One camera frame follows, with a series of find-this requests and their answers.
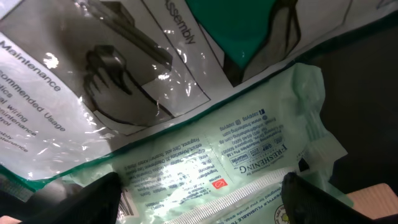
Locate pale green wet wipes pack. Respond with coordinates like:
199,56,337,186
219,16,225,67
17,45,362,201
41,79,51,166
67,63,346,223

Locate green 3M gloves package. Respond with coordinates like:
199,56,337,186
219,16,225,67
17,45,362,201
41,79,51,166
1,0,397,189

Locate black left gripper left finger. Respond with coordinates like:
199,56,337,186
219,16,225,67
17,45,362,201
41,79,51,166
21,172,122,224

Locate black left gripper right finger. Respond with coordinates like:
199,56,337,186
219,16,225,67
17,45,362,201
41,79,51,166
281,172,373,224

